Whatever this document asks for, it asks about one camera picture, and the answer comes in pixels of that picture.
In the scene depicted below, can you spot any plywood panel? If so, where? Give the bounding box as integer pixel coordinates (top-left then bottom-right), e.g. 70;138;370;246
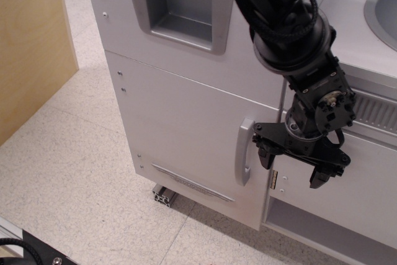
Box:
1;0;78;143

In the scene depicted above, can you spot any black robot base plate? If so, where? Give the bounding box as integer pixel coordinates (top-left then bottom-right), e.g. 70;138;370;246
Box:
0;230;78;265

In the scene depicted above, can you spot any grey round sink basin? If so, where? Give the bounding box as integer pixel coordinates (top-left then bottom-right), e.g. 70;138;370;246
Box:
364;0;396;51

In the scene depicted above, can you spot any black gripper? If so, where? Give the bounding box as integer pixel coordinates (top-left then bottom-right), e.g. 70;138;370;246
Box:
252;123;350;189

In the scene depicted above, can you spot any grey fridge door handle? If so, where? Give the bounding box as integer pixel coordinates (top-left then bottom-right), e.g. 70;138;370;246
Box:
234;118;255;186

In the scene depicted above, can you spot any grey ribbed oven handle panel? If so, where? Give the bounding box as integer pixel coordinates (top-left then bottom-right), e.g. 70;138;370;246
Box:
354;89;396;134

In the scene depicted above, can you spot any black braided cable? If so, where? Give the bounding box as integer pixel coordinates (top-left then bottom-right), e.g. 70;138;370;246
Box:
0;237;41;265

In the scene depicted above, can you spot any white oven door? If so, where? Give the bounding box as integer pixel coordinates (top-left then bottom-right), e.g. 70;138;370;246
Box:
269;132;396;248

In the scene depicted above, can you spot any aluminium extrusion profile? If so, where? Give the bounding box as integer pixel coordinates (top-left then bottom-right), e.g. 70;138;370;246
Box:
152;184;178;208

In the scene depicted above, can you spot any grey ice dispenser recess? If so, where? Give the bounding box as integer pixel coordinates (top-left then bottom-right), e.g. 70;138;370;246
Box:
132;0;233;55

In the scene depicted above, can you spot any white low fridge door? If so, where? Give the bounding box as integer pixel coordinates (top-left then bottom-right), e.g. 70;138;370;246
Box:
105;52;278;229

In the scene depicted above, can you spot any brass lower door hinge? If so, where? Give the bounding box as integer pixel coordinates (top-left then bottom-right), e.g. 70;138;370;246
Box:
270;170;278;189

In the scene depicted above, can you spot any white upper fridge door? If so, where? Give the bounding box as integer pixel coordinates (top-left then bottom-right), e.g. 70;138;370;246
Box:
91;0;283;108

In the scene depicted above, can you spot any white kitchen counter unit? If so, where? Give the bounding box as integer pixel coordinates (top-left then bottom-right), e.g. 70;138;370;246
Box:
265;0;396;264

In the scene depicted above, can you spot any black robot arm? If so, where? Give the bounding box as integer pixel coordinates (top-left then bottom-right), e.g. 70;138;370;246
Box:
235;0;356;189

